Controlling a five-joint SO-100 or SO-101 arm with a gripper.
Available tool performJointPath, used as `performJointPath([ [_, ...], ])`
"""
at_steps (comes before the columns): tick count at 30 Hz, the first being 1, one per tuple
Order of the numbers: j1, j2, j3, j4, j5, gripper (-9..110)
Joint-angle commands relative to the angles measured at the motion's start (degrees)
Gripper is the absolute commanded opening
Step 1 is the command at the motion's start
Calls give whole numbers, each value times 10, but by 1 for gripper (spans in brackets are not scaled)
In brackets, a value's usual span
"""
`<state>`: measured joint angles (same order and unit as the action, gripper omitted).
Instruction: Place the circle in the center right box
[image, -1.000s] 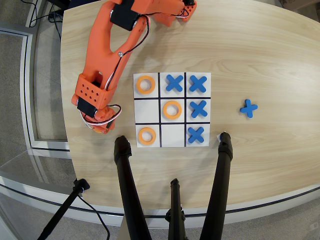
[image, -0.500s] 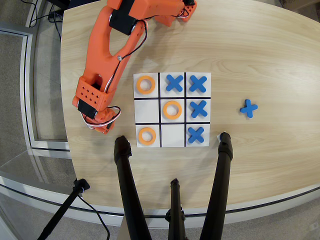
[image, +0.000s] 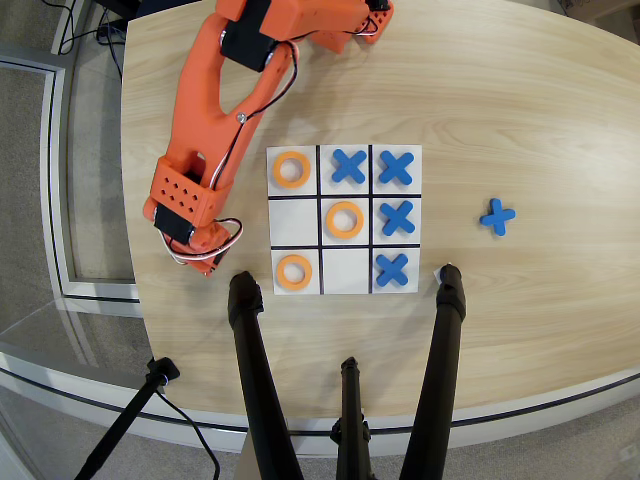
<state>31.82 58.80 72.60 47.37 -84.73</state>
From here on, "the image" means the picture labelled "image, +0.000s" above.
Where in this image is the thin black tripod leg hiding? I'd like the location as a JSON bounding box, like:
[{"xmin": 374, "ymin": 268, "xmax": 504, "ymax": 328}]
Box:
[{"xmin": 329, "ymin": 356, "xmax": 374, "ymax": 480}]

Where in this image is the blue foam cross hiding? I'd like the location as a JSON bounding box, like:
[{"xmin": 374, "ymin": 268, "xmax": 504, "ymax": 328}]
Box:
[
  {"xmin": 373, "ymin": 253, "xmax": 410, "ymax": 289},
  {"xmin": 331, "ymin": 148, "xmax": 369, "ymax": 185},
  {"xmin": 378, "ymin": 149, "xmax": 416, "ymax": 186},
  {"xmin": 479, "ymin": 197, "xmax": 517, "ymax": 237},
  {"xmin": 380, "ymin": 199, "xmax": 417, "ymax": 237}
]

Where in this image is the white tic-tac-toe board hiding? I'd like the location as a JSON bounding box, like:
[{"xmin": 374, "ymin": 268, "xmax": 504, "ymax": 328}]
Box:
[{"xmin": 266, "ymin": 144, "xmax": 424, "ymax": 296}]

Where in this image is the black floor power cable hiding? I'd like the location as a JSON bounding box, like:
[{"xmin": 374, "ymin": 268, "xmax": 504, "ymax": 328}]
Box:
[{"xmin": 49, "ymin": 0, "xmax": 126, "ymax": 76}]

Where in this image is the grey metal glass frame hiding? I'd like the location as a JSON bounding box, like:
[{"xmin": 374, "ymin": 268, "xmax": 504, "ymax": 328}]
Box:
[{"xmin": 0, "ymin": 43, "xmax": 144, "ymax": 306}]

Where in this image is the black stand pole with clamp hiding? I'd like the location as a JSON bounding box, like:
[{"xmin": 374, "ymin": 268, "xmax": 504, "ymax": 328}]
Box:
[{"xmin": 73, "ymin": 357, "xmax": 181, "ymax": 480}]

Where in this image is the thick black tripod leg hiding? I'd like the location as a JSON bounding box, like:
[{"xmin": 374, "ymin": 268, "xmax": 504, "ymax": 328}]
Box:
[
  {"xmin": 398, "ymin": 264, "xmax": 467, "ymax": 480},
  {"xmin": 227, "ymin": 271, "xmax": 306, "ymax": 480}
]

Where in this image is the brown cardboard box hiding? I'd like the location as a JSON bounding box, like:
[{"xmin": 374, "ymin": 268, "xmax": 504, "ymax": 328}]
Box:
[{"xmin": 552, "ymin": 0, "xmax": 640, "ymax": 21}]

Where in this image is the black cable of stand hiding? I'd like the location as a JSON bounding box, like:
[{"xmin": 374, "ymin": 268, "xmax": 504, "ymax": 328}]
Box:
[{"xmin": 154, "ymin": 389, "xmax": 221, "ymax": 480}]

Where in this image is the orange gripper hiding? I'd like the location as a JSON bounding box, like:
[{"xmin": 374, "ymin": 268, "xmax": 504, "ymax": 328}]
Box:
[{"xmin": 183, "ymin": 218, "xmax": 237, "ymax": 277}]

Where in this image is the black furniture base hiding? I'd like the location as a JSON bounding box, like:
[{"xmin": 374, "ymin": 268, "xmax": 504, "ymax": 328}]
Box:
[{"xmin": 94, "ymin": 0, "xmax": 146, "ymax": 21}]

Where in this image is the orange foam ring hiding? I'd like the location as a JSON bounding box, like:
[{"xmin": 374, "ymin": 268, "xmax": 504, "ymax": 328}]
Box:
[
  {"xmin": 325, "ymin": 200, "xmax": 366, "ymax": 238},
  {"xmin": 275, "ymin": 253, "xmax": 314, "ymax": 291},
  {"xmin": 271, "ymin": 151, "xmax": 313, "ymax": 190}
]

